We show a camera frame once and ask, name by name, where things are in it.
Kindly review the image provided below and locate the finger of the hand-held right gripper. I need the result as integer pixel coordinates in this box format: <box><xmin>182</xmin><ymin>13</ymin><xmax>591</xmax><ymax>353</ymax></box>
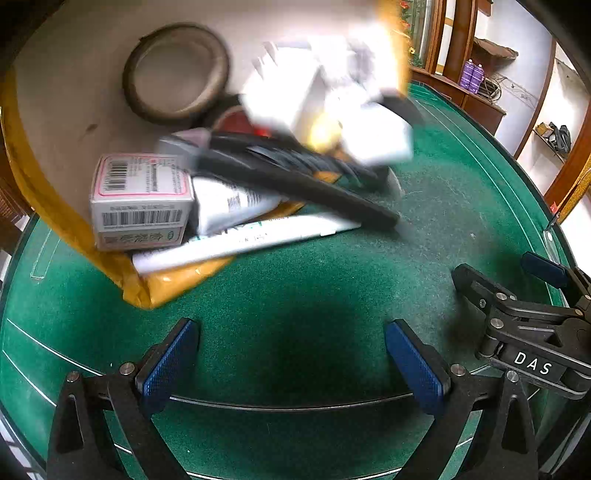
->
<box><xmin>521</xmin><ymin>251</ymin><xmax>591</xmax><ymax>319</ymax></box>
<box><xmin>451</xmin><ymin>263</ymin><xmax>522</xmax><ymax>333</ymax></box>

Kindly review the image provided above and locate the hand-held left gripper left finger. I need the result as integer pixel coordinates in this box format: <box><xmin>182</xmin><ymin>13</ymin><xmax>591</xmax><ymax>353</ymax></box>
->
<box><xmin>46</xmin><ymin>318</ymin><xmax>200</xmax><ymax>480</ymax></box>

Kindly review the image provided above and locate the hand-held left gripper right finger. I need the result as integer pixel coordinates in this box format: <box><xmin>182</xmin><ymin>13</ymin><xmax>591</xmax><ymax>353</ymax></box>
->
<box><xmin>384</xmin><ymin>318</ymin><xmax>541</xmax><ymax>480</ymax></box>

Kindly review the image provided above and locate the white pink-edged medicine box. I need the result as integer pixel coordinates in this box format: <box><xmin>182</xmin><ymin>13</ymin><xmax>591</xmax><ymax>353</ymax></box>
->
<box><xmin>89</xmin><ymin>153</ymin><xmax>195</xmax><ymax>252</ymax></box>

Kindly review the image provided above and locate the thick black tube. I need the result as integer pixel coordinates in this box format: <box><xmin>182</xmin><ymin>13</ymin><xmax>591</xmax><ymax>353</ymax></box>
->
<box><xmin>194</xmin><ymin>154</ymin><xmax>400</xmax><ymax>229</ymax></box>

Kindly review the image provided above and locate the white bottle green label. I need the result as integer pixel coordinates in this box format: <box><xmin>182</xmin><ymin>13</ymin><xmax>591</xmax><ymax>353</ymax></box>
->
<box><xmin>191</xmin><ymin>178</ymin><xmax>296</xmax><ymax>235</ymax></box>

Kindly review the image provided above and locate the blue and white small box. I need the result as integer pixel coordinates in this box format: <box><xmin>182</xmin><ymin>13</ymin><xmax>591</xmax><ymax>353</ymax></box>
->
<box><xmin>339</xmin><ymin>99</ymin><xmax>414</xmax><ymax>166</ymax></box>

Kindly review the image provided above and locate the yellow ball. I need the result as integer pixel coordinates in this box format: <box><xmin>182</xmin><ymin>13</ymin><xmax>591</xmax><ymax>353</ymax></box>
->
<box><xmin>308</xmin><ymin>115</ymin><xmax>346</xmax><ymax>153</ymax></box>

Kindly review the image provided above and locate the black marker grey cap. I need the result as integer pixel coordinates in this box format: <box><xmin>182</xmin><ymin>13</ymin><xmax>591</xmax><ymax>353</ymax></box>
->
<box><xmin>157</xmin><ymin>129</ymin><xmax>393</xmax><ymax>190</ymax></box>

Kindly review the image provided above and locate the black tape roll red core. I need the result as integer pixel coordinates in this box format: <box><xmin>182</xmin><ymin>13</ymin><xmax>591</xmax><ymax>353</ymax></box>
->
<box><xmin>194</xmin><ymin>95</ymin><xmax>278</xmax><ymax>139</ymax></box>

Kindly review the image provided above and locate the white power adapter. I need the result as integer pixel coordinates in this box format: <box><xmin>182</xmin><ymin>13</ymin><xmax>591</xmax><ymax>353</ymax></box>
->
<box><xmin>240</xmin><ymin>65</ymin><xmax>333</xmax><ymax>134</ymax></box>

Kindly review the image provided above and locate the yellow-rimmed white tray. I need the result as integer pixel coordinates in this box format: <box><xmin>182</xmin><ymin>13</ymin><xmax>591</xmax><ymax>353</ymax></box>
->
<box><xmin>0</xmin><ymin>0</ymin><xmax>414</xmax><ymax>311</ymax></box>

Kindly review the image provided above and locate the black item on shelf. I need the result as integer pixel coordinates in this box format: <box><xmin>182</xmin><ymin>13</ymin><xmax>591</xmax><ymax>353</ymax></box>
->
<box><xmin>547</xmin><ymin>124</ymin><xmax>572</xmax><ymax>153</ymax></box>

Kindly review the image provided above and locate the wooden display cabinet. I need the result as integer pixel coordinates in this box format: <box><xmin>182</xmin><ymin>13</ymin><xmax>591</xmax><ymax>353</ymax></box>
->
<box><xmin>409</xmin><ymin>0</ymin><xmax>509</xmax><ymax>134</ymax></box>

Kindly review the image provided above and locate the glass panel with artificial flowers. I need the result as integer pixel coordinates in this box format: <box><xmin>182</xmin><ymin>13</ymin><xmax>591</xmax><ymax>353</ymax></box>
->
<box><xmin>397</xmin><ymin>0</ymin><xmax>439</xmax><ymax>70</ymax></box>

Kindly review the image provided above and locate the wooden wall shelf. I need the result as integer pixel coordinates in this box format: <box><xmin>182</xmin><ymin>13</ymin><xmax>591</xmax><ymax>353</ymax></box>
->
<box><xmin>532</xmin><ymin>122</ymin><xmax>573</xmax><ymax>163</ymax></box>

